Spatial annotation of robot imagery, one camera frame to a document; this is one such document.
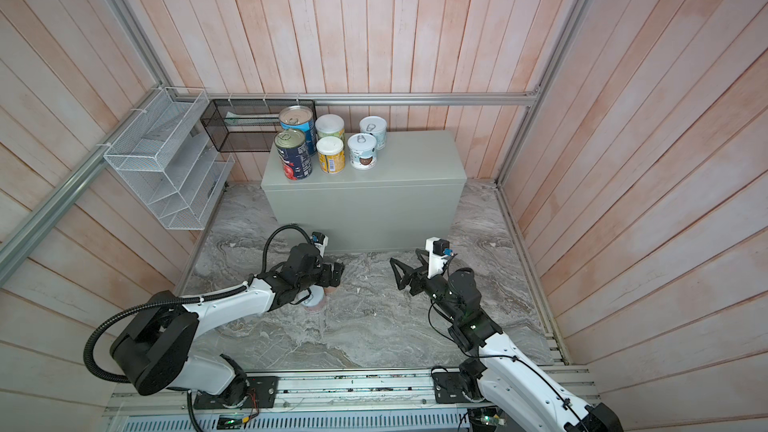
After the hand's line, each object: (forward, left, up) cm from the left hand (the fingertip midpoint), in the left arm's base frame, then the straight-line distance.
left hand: (330, 269), depth 89 cm
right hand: (-4, -21, +14) cm, 26 cm away
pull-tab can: (-10, +3, -1) cm, 11 cm away
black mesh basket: (+46, +32, +20) cm, 60 cm away
